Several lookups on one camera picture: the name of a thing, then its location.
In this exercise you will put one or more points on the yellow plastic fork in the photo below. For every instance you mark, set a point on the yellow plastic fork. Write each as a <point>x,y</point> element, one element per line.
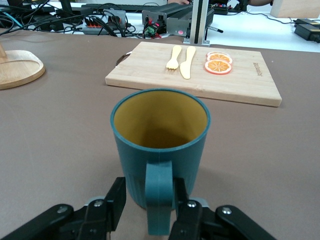
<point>175,56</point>

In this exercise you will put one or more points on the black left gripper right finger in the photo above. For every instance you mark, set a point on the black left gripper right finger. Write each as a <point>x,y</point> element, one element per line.
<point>195,220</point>

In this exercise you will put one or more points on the grey electronics box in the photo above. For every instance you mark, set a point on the grey electronics box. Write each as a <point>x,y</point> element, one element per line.
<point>175,22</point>

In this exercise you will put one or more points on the grey power strip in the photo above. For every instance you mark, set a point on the grey power strip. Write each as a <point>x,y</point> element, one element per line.
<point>97,27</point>

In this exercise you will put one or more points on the orange slice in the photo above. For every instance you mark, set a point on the orange slice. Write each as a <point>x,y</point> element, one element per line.
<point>218,67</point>
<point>221,57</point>
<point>217,52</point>

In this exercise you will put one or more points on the black power adapter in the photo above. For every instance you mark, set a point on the black power adapter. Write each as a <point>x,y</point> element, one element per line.
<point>307,31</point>

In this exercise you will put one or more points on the aluminium camera mount post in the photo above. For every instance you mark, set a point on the aluminium camera mount post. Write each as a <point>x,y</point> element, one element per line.
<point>200,20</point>

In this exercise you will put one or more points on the yellow plastic knife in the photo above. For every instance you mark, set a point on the yellow plastic knife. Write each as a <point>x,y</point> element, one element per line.
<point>187,65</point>

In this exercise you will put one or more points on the wooden cutting board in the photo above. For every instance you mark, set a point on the wooden cutting board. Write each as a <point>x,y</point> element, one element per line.
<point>150,72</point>

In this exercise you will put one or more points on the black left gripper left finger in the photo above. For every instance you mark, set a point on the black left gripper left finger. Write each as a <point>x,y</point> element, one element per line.
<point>100,215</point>

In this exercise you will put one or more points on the wooden cup rack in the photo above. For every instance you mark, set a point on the wooden cup rack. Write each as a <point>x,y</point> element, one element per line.
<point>20,70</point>

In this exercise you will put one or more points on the teal cup with yellow inside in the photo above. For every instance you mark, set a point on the teal cup with yellow inside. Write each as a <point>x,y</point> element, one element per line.
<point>135,162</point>

